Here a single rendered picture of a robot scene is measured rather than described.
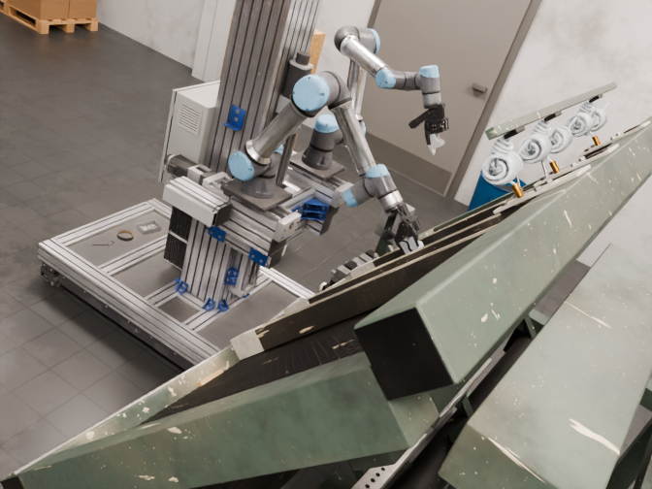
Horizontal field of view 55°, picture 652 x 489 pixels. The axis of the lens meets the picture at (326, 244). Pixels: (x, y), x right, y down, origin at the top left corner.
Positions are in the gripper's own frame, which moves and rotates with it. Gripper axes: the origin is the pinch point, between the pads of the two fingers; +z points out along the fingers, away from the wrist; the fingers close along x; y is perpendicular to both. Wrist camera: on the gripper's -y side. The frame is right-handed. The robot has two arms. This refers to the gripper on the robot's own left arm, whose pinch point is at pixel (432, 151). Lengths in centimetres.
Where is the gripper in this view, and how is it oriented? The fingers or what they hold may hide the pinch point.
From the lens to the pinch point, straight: 274.8
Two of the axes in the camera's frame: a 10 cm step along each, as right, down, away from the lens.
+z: 1.4, 9.4, 3.0
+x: 5.0, -3.3, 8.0
